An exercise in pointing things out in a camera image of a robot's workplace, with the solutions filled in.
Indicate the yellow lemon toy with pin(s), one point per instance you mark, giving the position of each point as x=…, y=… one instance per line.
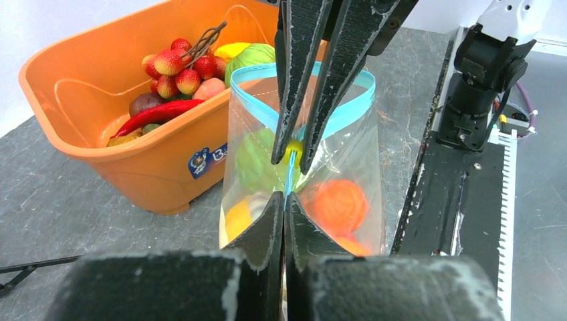
x=238, y=219

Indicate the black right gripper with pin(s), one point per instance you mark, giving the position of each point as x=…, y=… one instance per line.
x=354, y=30

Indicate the pink peach toy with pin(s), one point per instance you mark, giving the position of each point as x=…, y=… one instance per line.
x=209, y=88

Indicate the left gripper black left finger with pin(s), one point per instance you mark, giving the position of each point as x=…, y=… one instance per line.
x=239, y=282

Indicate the white mushroom toy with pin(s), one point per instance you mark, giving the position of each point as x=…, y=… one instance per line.
x=257, y=203

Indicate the clear zip top bag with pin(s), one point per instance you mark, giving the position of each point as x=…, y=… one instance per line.
x=348, y=149

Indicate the green cabbage toy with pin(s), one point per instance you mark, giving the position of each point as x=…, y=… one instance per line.
x=254, y=54

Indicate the yellow mango toy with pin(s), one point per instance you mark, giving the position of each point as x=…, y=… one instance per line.
x=229, y=51

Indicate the orange fruit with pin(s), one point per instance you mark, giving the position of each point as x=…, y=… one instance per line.
x=352, y=246

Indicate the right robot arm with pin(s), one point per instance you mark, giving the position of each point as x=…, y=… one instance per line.
x=491, y=58

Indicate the black tripod microphone stand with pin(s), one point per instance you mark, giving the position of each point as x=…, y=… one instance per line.
x=26, y=269

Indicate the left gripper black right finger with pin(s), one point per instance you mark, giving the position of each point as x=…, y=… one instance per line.
x=325, y=282

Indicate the small orange pumpkin toy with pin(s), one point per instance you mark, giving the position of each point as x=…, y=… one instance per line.
x=339, y=207

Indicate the green custard apple toy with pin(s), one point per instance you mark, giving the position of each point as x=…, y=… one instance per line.
x=253, y=163

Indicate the lychee cluster toy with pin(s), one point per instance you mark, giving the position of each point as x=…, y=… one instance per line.
x=183, y=67

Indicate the red chili pepper toy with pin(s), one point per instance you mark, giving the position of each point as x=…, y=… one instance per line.
x=157, y=115

